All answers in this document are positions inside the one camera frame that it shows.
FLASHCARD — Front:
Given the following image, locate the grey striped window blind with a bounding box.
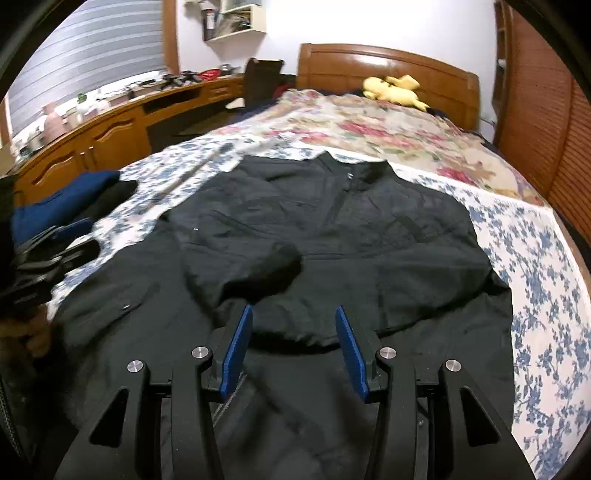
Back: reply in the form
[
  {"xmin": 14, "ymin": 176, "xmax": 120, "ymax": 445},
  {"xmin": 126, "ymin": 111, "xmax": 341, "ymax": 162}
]
[{"xmin": 7, "ymin": 0, "xmax": 167, "ymax": 139}]

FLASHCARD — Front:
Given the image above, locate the white wall shelf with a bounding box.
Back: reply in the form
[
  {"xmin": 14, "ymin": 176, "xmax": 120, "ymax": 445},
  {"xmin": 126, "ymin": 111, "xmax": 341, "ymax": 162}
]
[{"xmin": 201, "ymin": 0, "xmax": 269, "ymax": 43}]

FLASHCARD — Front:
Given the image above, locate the wooden bed headboard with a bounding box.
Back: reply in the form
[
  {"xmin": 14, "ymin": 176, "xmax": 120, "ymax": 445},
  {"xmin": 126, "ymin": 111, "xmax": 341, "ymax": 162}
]
[{"xmin": 295, "ymin": 43, "xmax": 481, "ymax": 132}]

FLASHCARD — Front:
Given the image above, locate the wooden louvred wardrobe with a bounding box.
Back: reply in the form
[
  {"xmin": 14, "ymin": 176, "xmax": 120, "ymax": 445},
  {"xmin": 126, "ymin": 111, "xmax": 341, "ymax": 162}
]
[{"xmin": 492, "ymin": 0, "xmax": 591, "ymax": 232}]

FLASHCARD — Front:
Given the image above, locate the yellow plush toy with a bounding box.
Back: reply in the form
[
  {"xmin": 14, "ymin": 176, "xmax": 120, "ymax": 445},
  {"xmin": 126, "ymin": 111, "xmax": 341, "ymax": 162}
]
[{"xmin": 361, "ymin": 74, "xmax": 430, "ymax": 112}]

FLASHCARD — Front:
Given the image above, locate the person's left hand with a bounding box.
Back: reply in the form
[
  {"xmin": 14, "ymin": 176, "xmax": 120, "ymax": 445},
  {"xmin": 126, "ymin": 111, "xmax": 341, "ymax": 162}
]
[{"xmin": 18, "ymin": 309, "xmax": 53, "ymax": 359}]

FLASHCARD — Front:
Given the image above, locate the pink bottle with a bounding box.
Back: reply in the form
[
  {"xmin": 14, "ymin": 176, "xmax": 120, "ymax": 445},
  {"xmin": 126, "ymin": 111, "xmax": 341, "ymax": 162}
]
[{"xmin": 42, "ymin": 104, "xmax": 64, "ymax": 139}]

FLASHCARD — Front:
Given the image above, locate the dark brown chair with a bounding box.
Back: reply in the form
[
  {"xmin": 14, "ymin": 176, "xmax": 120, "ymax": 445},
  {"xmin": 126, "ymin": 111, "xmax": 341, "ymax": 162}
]
[{"xmin": 242, "ymin": 58, "xmax": 284, "ymax": 112}]

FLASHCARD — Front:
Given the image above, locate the folded navy blue garment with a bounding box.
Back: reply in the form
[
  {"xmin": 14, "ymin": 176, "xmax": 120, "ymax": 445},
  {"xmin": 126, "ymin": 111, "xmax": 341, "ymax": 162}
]
[{"xmin": 11, "ymin": 170, "xmax": 122, "ymax": 245}]

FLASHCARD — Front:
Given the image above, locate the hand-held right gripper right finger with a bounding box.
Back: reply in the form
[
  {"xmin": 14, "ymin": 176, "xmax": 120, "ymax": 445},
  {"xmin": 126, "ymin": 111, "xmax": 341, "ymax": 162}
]
[{"xmin": 335, "ymin": 305, "xmax": 536, "ymax": 480}]

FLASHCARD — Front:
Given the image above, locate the black jacket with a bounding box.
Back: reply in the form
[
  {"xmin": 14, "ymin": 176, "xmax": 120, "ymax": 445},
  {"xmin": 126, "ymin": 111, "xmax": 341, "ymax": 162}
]
[{"xmin": 48, "ymin": 151, "xmax": 515, "ymax": 480}]

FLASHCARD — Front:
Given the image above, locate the wooden window frame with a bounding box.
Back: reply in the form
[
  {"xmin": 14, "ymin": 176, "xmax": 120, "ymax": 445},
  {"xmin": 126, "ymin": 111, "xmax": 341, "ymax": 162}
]
[{"xmin": 159, "ymin": 0, "xmax": 181, "ymax": 75}]

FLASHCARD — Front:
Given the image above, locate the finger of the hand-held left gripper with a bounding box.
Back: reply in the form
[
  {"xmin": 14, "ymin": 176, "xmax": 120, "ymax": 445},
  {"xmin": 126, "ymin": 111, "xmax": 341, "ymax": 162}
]
[
  {"xmin": 16, "ymin": 218, "xmax": 95, "ymax": 265},
  {"xmin": 11, "ymin": 239, "xmax": 102, "ymax": 297}
]

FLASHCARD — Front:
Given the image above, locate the red floral blanket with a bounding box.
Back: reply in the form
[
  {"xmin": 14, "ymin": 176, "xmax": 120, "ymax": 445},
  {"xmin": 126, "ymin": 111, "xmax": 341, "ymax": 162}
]
[{"xmin": 210, "ymin": 88, "xmax": 546, "ymax": 207}]

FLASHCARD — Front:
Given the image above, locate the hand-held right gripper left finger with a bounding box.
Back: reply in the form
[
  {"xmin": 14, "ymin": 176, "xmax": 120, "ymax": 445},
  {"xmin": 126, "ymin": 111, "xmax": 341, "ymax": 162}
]
[{"xmin": 53, "ymin": 304, "xmax": 254, "ymax": 480}]

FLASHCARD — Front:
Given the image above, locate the wooden desk with cabinets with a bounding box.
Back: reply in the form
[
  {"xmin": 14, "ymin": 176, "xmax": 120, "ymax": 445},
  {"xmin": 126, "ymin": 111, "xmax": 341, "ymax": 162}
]
[{"xmin": 0, "ymin": 74, "xmax": 245, "ymax": 208}]

